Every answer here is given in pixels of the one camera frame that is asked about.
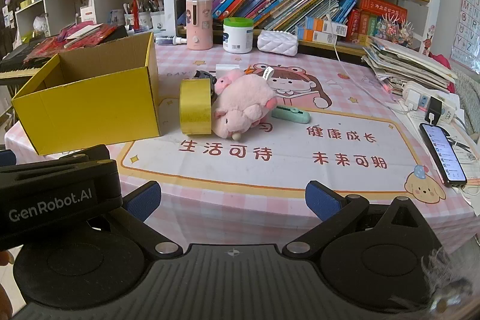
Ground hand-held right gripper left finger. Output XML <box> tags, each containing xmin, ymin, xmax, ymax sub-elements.
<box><xmin>95</xmin><ymin>181</ymin><xmax>184</xmax><ymax>261</ymax></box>

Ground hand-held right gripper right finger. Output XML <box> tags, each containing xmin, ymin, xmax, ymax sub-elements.
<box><xmin>282</xmin><ymin>181</ymin><xmax>432</xmax><ymax>259</ymax></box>

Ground yellow cardboard box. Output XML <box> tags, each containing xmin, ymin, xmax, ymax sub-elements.
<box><xmin>11</xmin><ymin>31</ymin><xmax>163</xmax><ymax>156</ymax></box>

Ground gold tape roll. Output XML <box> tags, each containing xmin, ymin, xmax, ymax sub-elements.
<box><xmin>179</xmin><ymin>78</ymin><xmax>215</xmax><ymax>136</ymax></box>

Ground pink pig plush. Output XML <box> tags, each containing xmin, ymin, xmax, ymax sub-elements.
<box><xmin>212</xmin><ymin>67</ymin><xmax>278</xmax><ymax>140</ymax></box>

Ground person's left hand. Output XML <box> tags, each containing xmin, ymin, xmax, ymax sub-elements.
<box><xmin>0</xmin><ymin>250</ymin><xmax>16</xmax><ymax>320</ymax></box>

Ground black smartphone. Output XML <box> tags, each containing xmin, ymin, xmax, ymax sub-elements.
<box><xmin>419</xmin><ymin>122</ymin><xmax>468</xmax><ymax>188</ymax></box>

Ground small black clip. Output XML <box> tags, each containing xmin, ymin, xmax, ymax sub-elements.
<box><xmin>193</xmin><ymin>70</ymin><xmax>219</xmax><ymax>96</ymax></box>

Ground black electronic keyboard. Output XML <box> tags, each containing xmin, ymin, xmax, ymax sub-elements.
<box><xmin>0</xmin><ymin>25</ymin><xmax>128</xmax><ymax>84</ymax></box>

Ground white charger plug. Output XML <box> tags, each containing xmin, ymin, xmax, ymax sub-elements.
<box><xmin>405</xmin><ymin>88</ymin><xmax>423</xmax><ymax>109</ymax></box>

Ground black charger plug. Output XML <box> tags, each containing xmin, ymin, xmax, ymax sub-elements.
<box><xmin>427</xmin><ymin>97</ymin><xmax>444</xmax><ymax>124</ymax></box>

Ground white power strip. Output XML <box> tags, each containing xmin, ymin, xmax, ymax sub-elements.
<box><xmin>401</xmin><ymin>80</ymin><xmax>462</xmax><ymax>124</ymax></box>

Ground white notebook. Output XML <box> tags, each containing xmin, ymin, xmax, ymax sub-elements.
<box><xmin>64</xmin><ymin>26</ymin><xmax>102</xmax><ymax>48</ymax></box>

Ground red cloth on keyboard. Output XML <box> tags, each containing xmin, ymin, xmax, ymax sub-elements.
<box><xmin>24</xmin><ymin>24</ymin><xmax>118</xmax><ymax>63</ymax></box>

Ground white quilted purse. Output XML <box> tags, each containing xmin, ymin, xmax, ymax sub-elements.
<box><xmin>257</xmin><ymin>29</ymin><xmax>299</xmax><ymax>56</ymax></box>

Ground orange white box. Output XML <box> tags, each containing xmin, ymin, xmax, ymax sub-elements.
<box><xmin>304</xmin><ymin>17</ymin><xmax>347</xmax><ymax>36</ymax></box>
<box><xmin>296</xmin><ymin>27</ymin><xmax>338</xmax><ymax>43</ymax></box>

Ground stack of papers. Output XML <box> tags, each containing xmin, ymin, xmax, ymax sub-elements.
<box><xmin>362</xmin><ymin>36</ymin><xmax>457</xmax><ymax>93</ymax></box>

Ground white plastic bag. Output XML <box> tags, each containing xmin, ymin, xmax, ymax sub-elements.
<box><xmin>33</xmin><ymin>14</ymin><xmax>51</xmax><ymax>37</ymax></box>

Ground white jar green lid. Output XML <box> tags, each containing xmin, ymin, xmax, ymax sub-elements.
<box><xmin>223</xmin><ymin>17</ymin><xmax>255</xmax><ymax>54</ymax></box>

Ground pink humidifier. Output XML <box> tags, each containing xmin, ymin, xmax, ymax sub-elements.
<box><xmin>185</xmin><ymin>0</ymin><xmax>214</xmax><ymax>51</ymax></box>

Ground colourful bead ornaments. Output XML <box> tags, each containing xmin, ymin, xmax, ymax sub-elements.
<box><xmin>377</xmin><ymin>14</ymin><xmax>414</xmax><ymax>45</ymax></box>

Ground red tassel ornament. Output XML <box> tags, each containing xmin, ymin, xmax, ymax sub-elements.
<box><xmin>130</xmin><ymin>0</ymin><xmax>140</xmax><ymax>32</ymax></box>

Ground red boxed book set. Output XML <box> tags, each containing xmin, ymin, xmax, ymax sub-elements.
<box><xmin>347</xmin><ymin>0</ymin><xmax>408</xmax><ymax>44</ymax></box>

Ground row of leaning colourful books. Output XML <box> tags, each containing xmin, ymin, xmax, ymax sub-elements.
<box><xmin>202</xmin><ymin>0</ymin><xmax>359</xmax><ymax>34</ymax></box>

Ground alphabet wall poster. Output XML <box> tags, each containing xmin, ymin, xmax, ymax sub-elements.
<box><xmin>450</xmin><ymin>0</ymin><xmax>480</xmax><ymax>73</ymax></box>

